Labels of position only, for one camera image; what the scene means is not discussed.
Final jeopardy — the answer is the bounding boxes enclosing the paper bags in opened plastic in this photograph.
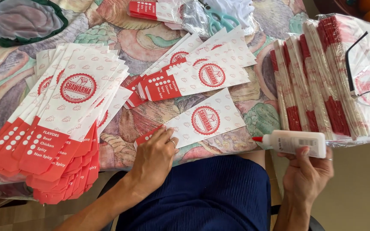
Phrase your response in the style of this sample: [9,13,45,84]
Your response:
[127,0,205,31]

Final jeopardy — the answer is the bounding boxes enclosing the person's right hand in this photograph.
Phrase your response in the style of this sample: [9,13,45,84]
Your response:
[277,146,335,205]

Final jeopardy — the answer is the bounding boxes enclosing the white glue bottle red tip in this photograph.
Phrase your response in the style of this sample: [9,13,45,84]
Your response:
[252,130,327,159]

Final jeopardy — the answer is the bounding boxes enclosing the person's left hand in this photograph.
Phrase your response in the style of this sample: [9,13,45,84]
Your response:
[128,125,180,197]

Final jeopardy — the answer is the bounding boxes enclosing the teal scissors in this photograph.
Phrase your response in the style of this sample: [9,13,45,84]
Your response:
[200,3,240,36]

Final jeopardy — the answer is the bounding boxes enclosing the green grey fabric flower mat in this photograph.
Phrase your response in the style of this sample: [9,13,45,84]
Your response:
[0,0,69,48]

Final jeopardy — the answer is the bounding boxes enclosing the single red white paper bag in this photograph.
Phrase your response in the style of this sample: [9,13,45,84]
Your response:
[134,87,247,151]

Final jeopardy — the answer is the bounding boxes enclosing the floral patterned tablecloth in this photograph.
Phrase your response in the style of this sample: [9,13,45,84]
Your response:
[0,0,311,200]

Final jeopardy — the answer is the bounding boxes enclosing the plastic-wrapped bundles of paper bags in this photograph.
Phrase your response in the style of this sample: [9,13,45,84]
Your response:
[269,13,370,148]

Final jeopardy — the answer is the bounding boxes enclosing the person's blue garment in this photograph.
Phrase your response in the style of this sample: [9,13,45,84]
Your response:
[116,155,272,231]

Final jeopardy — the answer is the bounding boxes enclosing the small spread pile paper bags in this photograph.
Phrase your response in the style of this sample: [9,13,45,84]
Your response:
[124,26,258,110]

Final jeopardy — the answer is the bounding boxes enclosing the large fanned pile paper bags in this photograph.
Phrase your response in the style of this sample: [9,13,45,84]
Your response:
[0,43,134,205]

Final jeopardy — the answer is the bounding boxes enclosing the black eyeglasses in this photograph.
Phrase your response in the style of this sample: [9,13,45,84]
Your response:
[345,31,370,107]

